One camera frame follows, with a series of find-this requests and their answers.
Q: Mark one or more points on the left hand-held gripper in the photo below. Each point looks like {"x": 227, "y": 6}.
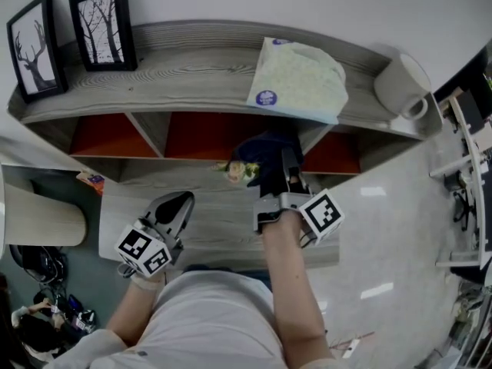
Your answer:
{"x": 169, "y": 213}

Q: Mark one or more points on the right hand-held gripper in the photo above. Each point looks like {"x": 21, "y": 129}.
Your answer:
{"x": 323, "y": 215}

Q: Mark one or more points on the dark blue cloth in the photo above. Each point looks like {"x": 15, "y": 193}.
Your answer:
{"x": 265, "y": 148}

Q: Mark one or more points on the grey wooden shelf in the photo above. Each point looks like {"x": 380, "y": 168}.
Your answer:
{"x": 184, "y": 79}

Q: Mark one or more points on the person's right forearm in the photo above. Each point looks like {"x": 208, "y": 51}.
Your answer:
{"x": 292, "y": 283}

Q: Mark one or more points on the person's left forearm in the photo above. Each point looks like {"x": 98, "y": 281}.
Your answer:
{"x": 134, "y": 313}

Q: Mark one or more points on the pale green tissue pack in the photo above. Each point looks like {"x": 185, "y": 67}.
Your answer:
{"x": 296, "y": 77}

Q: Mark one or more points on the orange packet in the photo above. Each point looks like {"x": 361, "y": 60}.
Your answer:
{"x": 92, "y": 179}

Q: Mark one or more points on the person's white shirt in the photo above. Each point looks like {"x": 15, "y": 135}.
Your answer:
{"x": 207, "y": 321}

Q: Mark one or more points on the beige round table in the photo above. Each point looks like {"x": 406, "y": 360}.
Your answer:
{"x": 42, "y": 217}

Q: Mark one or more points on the white mug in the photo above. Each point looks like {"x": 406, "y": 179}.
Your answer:
{"x": 399, "y": 81}

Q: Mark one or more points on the black office chair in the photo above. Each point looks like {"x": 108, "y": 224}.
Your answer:
{"x": 463, "y": 208}

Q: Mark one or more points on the white floor tag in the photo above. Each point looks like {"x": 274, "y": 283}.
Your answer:
{"x": 350, "y": 348}

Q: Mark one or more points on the black framed tree picture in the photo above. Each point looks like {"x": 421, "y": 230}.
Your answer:
{"x": 102, "y": 27}

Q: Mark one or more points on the black framed deer picture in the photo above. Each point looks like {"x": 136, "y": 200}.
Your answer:
{"x": 32, "y": 52}

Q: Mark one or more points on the white frame desk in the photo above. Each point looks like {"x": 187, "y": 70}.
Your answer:
{"x": 476, "y": 160}

